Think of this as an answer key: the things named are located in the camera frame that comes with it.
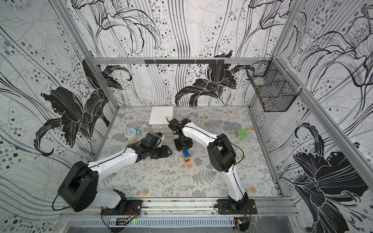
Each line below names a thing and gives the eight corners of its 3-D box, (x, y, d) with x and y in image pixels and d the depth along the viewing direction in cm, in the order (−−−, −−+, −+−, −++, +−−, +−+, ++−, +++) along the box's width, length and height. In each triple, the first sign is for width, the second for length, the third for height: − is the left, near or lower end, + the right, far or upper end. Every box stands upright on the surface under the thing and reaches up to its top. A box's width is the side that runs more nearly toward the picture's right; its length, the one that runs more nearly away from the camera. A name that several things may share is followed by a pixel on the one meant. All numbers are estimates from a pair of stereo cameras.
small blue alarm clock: (125, 141, 101) (122, 137, 97) (128, 130, 106) (126, 126, 103) (138, 140, 101) (136, 137, 97) (141, 130, 106) (139, 126, 103)
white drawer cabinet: (152, 136, 103) (147, 123, 91) (156, 120, 113) (151, 106, 101) (173, 136, 103) (170, 123, 91) (174, 120, 113) (172, 106, 101)
